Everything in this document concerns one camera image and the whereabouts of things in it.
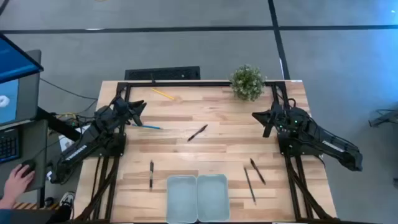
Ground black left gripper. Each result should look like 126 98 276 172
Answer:
114 96 147 127

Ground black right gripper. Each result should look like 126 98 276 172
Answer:
251 104 290 139

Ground blue pencil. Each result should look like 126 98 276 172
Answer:
131 123 163 130

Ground yellow pencil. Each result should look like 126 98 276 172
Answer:
150 88 176 101

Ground black pen with clip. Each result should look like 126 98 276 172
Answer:
187 124 208 142

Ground dark thin pencil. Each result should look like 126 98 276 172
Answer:
243 166 257 206

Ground pale grey plastic bin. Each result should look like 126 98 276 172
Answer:
165 174 198 224
195 174 231 223

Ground person's forearm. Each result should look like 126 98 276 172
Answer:
0 196 16 224

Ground small green potted plant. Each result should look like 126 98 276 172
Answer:
229 64 267 102

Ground black power strip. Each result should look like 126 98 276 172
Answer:
124 65 201 81

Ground white cardboard box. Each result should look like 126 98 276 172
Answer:
57 124 94 153

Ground grey desk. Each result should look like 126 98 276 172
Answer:
0 119 49 200

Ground person's shoe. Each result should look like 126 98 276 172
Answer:
58 191 76 209

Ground grey floor stand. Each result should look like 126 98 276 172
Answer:
368 108 398 128

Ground grey framed monitor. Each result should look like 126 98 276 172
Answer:
0 49 42 127

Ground black computer mouse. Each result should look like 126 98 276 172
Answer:
20 159 37 178

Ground person's leg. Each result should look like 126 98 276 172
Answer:
46 203 74 224

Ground tilted monitor blue screen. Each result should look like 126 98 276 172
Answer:
0 32 44 85

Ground black keyboard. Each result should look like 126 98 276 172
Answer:
0 126 21 164

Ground person's hand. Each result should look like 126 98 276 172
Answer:
1 164 35 205

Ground black aluminium table frame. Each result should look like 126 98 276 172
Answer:
74 80 340 224

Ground tangled cable bundle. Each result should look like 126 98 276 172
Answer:
55 110 94 128

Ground black floor cable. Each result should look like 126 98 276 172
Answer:
39 77 99 101

